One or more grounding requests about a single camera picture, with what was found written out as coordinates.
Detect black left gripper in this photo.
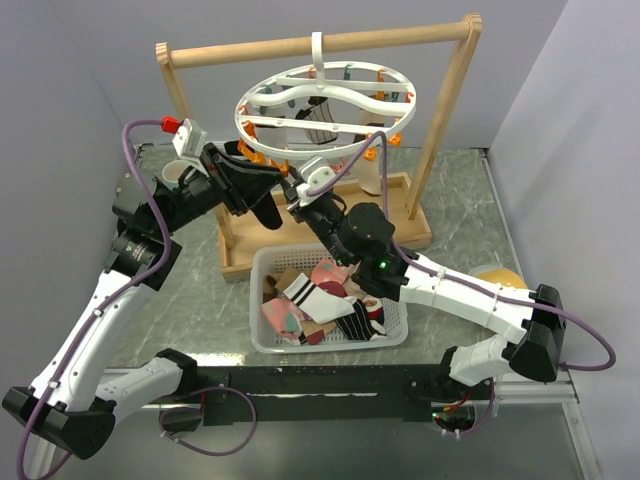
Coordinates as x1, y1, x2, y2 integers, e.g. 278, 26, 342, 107
154, 141, 283, 236

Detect black sock white stripes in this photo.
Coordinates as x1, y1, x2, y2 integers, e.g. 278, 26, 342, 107
224, 140, 283, 230

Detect orange clothes peg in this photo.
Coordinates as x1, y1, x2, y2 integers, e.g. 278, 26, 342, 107
387, 131, 403, 147
269, 159, 290, 177

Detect cream brown ribbed sock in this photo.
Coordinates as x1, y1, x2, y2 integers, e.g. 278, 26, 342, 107
353, 107, 389, 196

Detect black white striped sock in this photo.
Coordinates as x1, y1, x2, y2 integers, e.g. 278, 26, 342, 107
295, 96, 338, 145

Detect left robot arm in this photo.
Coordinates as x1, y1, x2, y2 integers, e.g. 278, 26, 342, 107
2, 144, 283, 460

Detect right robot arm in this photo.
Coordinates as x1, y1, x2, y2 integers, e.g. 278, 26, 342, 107
287, 192, 566, 399

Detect wooden hanger stand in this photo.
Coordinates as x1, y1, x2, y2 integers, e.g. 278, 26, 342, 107
155, 13, 484, 282

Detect white round clip hanger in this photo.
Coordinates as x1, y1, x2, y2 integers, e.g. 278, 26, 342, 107
234, 32, 416, 166

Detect white plastic laundry basket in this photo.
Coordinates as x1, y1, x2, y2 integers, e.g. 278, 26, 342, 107
249, 243, 409, 354

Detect beige folded sock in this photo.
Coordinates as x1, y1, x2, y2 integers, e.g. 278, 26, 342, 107
343, 279, 367, 298

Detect tan brown sock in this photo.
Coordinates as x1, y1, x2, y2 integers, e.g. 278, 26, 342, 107
263, 267, 301, 301

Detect red santa sock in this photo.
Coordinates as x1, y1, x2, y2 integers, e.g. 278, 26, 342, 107
362, 295, 385, 326

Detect pink sock left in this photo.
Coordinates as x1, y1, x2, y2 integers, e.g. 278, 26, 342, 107
261, 297, 304, 341

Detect yellow dish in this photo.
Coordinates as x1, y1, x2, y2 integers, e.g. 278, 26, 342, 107
469, 265, 528, 289

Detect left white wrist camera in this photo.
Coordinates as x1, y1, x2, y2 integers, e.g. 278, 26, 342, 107
172, 119, 207, 160

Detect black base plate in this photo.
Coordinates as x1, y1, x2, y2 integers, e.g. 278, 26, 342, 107
138, 363, 496, 427

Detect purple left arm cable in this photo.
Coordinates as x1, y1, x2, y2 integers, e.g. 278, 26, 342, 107
14, 117, 257, 479

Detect aluminium rail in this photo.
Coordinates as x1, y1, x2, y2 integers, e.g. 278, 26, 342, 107
48, 363, 580, 411

